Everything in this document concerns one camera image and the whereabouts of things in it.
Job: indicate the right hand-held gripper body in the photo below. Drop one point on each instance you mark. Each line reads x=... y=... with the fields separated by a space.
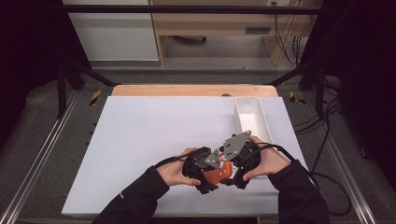
x=238 y=146

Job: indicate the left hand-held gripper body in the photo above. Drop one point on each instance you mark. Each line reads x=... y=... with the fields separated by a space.
x=194 y=163

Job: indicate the orange phone case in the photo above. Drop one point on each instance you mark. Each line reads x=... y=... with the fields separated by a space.
x=219 y=175

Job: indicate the person's left hand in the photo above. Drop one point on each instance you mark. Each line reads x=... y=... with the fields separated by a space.
x=174 y=174

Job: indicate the person's right hand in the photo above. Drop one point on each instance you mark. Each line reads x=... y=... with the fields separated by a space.
x=271 y=163

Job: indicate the white plastic storage bin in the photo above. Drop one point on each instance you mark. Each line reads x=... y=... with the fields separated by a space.
x=252 y=118

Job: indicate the white table mat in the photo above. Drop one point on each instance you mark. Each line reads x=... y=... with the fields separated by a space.
x=130 y=149

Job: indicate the yellow black striped tape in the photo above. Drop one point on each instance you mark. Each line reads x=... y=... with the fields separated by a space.
x=294 y=98
x=95 y=97

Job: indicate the black metal stand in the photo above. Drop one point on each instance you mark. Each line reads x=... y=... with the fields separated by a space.
x=320 y=90
x=62 y=90

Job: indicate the light wooden desk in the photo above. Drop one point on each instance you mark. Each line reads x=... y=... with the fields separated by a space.
x=218 y=21

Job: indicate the dark curtain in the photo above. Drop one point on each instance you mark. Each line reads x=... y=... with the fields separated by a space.
x=28 y=56
x=367 y=77

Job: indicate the white cabinet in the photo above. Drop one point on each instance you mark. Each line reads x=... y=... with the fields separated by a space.
x=116 y=37

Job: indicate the aluminium floor rail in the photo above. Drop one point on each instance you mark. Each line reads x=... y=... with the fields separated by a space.
x=345 y=174
x=37 y=158

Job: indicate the black horizontal frame bar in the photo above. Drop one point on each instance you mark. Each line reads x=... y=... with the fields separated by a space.
x=186 y=9

